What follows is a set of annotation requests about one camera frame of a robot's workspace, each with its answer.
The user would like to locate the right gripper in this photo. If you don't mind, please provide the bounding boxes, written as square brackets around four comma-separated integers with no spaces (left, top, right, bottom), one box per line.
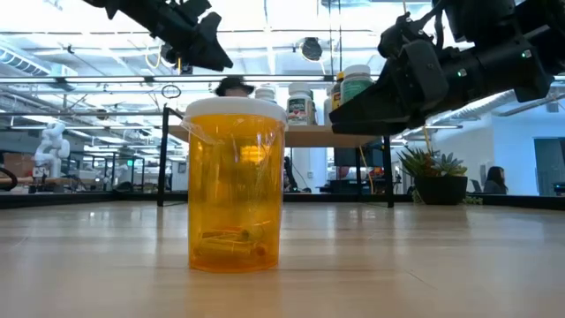
[328,11,450,137]

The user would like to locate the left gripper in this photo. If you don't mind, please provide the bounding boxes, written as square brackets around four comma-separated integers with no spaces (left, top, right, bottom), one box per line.
[116,0,235,72]

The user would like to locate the multivitamin gummies bottle green label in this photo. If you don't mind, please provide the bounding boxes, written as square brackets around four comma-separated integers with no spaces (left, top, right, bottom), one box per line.
[340,64,376,105]

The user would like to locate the brown bottle yellow cap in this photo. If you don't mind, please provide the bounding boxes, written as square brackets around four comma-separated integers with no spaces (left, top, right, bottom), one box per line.
[330,71,346,111]

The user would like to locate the white aspirin bottle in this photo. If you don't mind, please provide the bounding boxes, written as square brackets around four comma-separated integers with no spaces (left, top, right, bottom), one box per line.
[286,82,317,127]

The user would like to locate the wooden shelf black legs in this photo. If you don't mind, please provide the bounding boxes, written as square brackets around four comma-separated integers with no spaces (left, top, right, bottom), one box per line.
[156,103,396,208]

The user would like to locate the black monitor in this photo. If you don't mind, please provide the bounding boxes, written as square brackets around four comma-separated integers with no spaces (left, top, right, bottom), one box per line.
[333,145,385,169]

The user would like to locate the black round ceiling device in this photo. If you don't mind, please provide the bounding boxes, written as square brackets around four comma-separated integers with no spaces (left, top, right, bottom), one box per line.
[299,36,324,62]

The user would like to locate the succulent plant black pot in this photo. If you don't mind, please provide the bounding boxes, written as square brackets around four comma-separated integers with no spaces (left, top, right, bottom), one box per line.
[396,148,470,207]

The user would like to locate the brown cardboard box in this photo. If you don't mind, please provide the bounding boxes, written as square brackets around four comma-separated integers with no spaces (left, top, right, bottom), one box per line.
[2,152,36,178]

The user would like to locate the black hanging ring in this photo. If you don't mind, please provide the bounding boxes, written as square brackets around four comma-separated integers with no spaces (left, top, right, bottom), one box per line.
[161,83,183,100]

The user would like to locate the grey ventilation duct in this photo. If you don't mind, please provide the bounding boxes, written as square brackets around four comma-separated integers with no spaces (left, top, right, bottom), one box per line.
[432,87,565,127]
[0,46,79,92]

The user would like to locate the black table frame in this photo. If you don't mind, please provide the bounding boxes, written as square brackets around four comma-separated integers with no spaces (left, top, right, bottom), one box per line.
[0,190,565,211]

